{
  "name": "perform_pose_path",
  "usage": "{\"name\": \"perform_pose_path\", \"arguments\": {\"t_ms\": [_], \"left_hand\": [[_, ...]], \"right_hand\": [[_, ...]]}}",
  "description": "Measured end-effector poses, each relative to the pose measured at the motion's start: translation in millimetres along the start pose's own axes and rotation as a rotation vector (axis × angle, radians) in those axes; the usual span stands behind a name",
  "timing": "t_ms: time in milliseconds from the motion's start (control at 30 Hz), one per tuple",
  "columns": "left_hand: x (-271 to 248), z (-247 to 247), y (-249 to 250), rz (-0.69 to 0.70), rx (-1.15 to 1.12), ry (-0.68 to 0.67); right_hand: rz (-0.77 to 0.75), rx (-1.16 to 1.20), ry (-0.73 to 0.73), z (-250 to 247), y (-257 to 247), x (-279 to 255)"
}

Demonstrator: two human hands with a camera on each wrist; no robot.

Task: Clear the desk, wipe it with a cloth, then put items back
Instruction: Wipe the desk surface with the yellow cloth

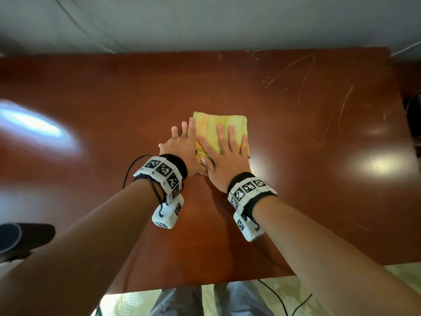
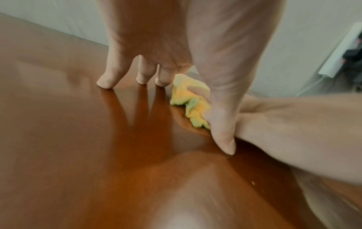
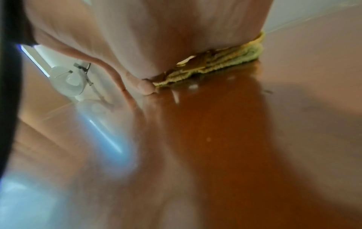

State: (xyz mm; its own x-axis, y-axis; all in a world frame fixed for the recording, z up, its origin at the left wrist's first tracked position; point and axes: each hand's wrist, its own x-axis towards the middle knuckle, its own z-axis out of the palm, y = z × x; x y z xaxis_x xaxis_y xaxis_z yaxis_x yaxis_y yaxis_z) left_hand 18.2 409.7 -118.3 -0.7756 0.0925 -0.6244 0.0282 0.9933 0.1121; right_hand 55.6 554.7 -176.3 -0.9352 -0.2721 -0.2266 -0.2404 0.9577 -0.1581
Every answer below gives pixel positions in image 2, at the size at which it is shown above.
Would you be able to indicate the person's right hand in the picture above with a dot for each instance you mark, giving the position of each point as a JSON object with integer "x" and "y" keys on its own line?
{"x": 311, "y": 134}

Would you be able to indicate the person's left hand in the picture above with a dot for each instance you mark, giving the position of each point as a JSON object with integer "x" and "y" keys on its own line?
{"x": 169, "y": 33}

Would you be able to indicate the yellow cleaning cloth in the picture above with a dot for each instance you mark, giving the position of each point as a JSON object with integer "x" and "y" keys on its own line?
{"x": 183, "y": 94}

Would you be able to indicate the white power strip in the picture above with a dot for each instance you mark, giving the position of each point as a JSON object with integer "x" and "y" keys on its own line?
{"x": 333, "y": 62}

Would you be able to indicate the black plug adapter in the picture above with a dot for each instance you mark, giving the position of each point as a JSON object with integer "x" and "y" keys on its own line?
{"x": 352, "y": 57}

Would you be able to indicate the red-brown wooden table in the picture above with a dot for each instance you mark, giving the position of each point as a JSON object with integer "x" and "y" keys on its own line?
{"x": 70, "y": 134}

